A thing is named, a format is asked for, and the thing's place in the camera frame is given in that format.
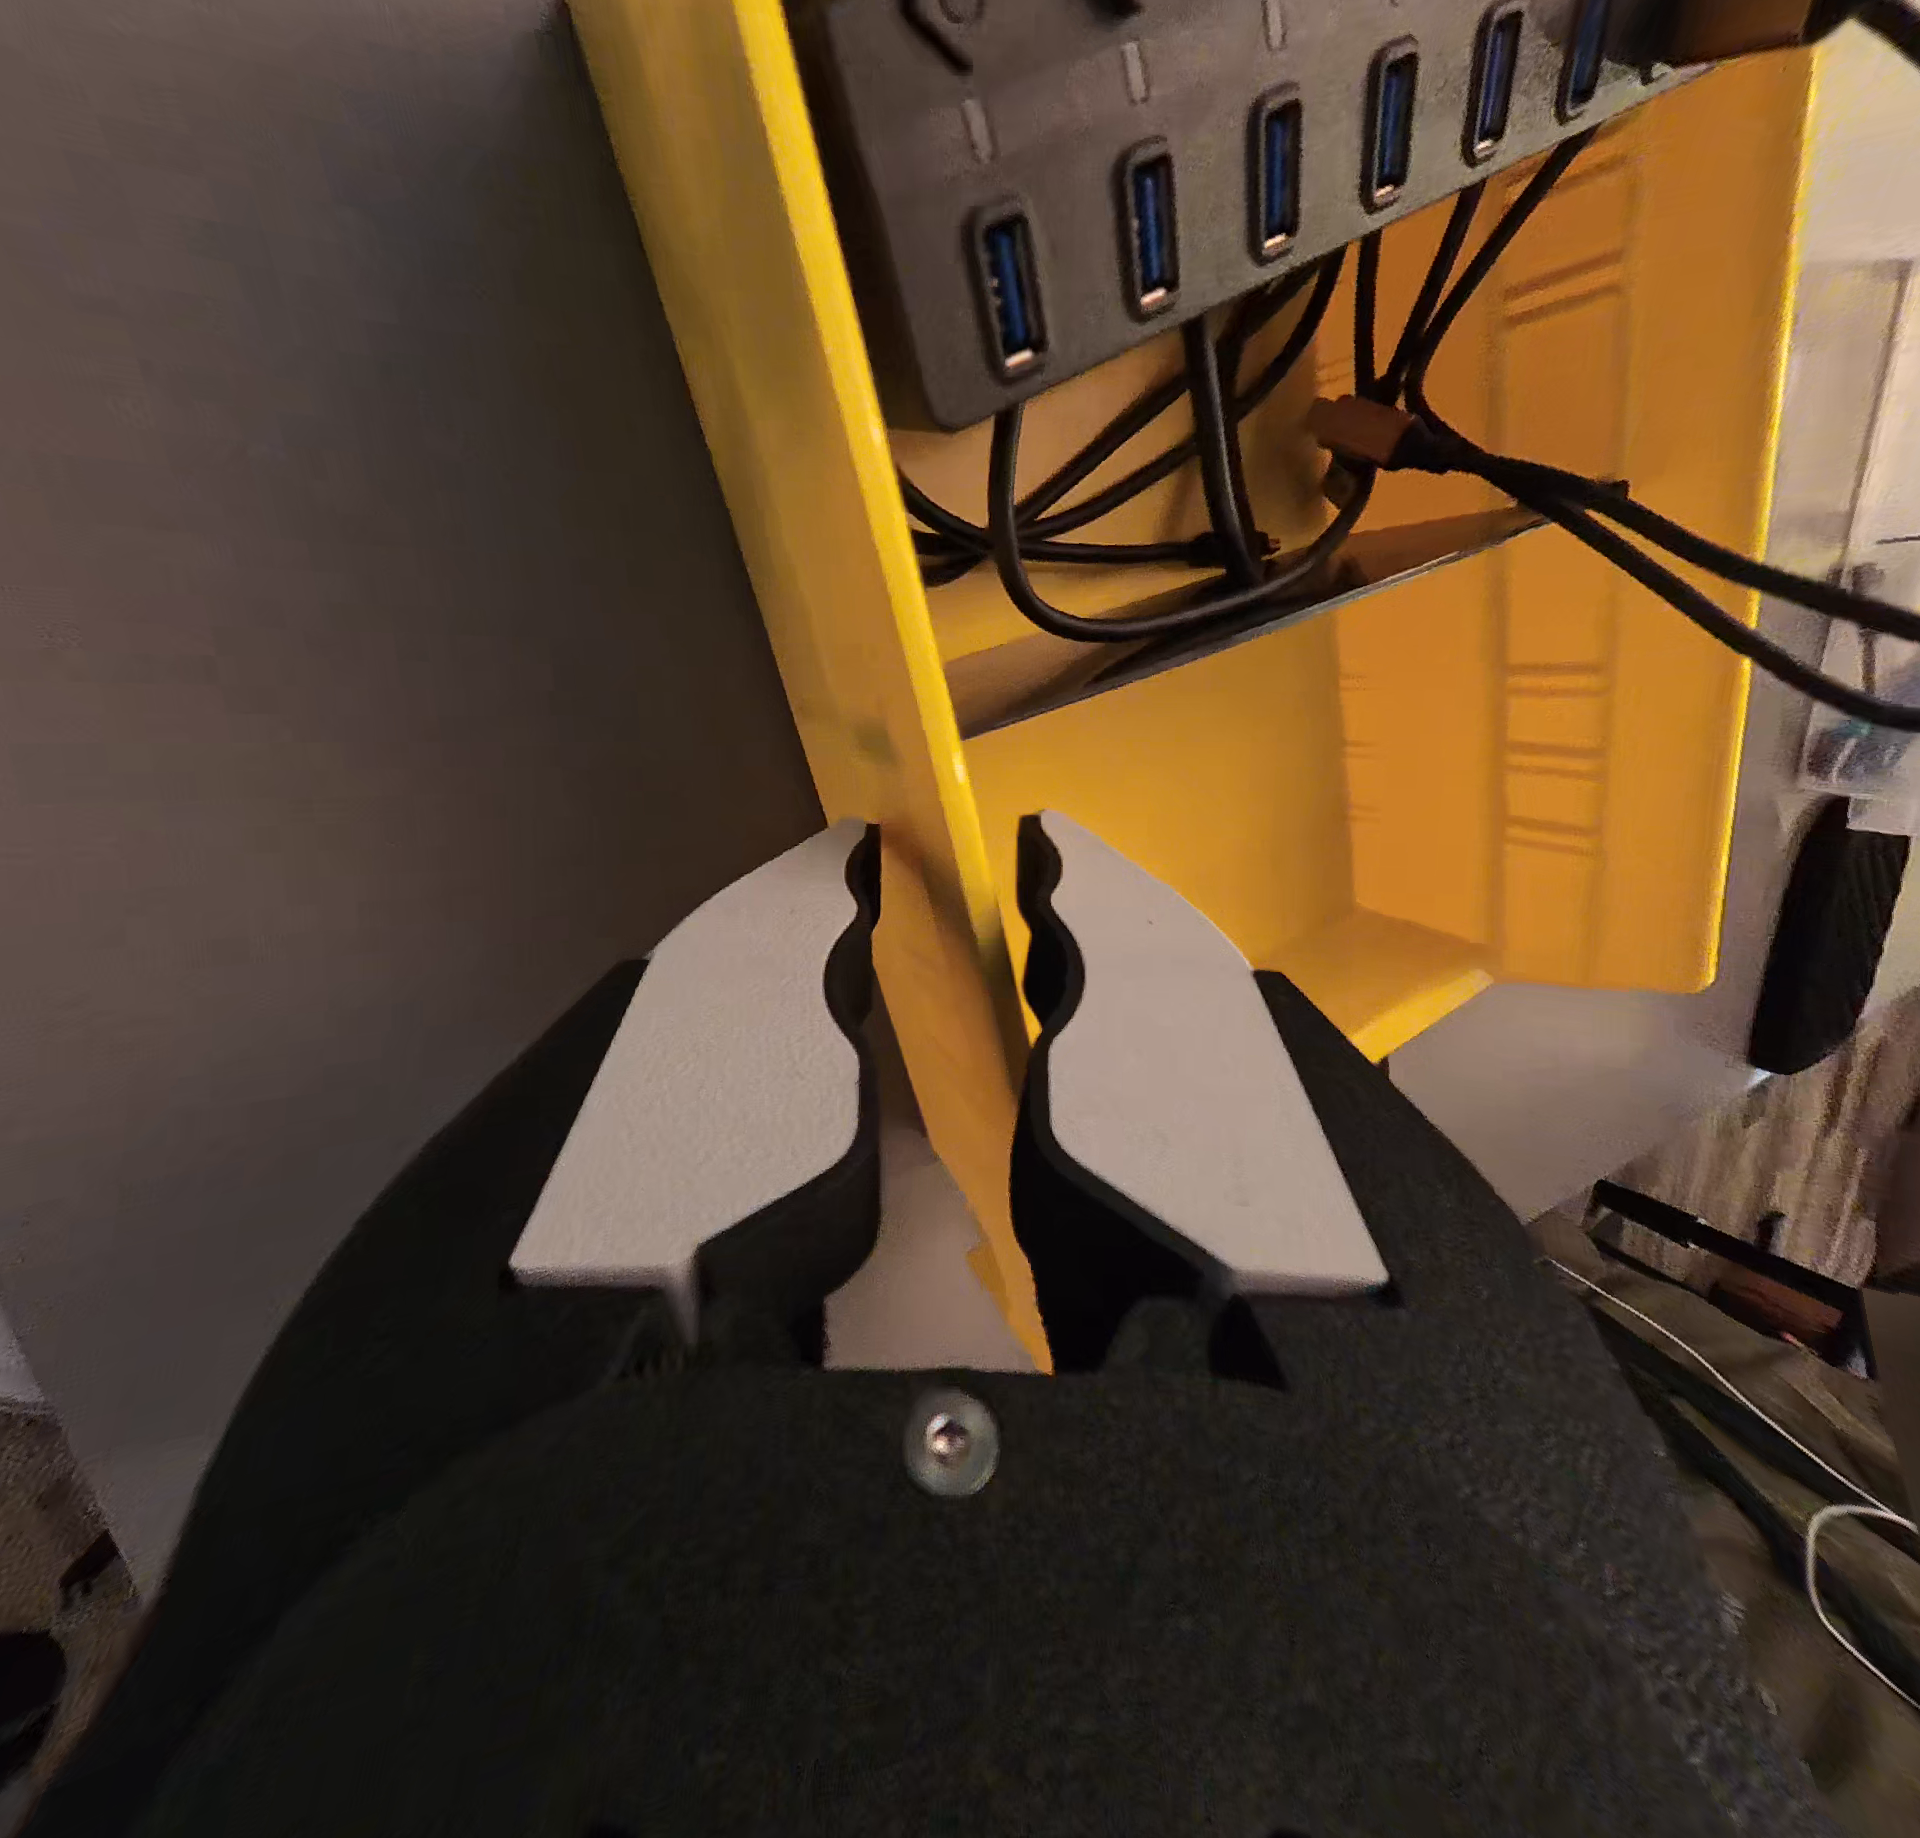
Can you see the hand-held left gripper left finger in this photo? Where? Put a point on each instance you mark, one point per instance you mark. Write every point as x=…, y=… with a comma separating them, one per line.
x=691, y=1118

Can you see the black divider panel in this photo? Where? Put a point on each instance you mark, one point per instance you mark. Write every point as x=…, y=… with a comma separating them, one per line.
x=1274, y=624

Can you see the black usb hub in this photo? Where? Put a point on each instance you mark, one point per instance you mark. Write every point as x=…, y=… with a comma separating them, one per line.
x=1201, y=114

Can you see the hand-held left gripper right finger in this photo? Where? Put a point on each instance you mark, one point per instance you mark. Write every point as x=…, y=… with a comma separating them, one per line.
x=1216, y=1118

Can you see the yellow plastic bin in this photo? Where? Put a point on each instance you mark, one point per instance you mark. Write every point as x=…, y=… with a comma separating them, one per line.
x=1501, y=744

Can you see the black quilted wrist rest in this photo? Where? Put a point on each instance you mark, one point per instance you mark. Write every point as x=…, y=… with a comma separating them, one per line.
x=1823, y=938

